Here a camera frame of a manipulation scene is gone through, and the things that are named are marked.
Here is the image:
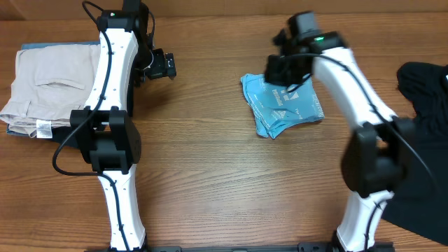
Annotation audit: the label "light blue printed t-shirt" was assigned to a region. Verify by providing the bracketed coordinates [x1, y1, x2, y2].
[240, 73, 325, 139]

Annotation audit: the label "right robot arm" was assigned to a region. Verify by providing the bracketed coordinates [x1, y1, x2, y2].
[265, 29, 414, 251]

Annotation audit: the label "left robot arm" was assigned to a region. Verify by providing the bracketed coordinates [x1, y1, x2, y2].
[70, 4, 176, 251]

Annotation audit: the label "folded beige trousers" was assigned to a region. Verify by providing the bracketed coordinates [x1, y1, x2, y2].
[0, 43, 106, 139]

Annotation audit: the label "folded black garment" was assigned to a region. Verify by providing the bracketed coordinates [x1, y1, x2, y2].
[48, 62, 137, 151]

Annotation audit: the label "folded blue denim garment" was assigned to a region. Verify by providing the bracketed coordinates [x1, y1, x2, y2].
[6, 41, 102, 137]

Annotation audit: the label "black t-shirt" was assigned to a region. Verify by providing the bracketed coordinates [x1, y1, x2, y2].
[382, 62, 447, 245]

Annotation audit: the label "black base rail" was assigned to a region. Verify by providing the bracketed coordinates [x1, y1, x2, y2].
[83, 241, 396, 252]

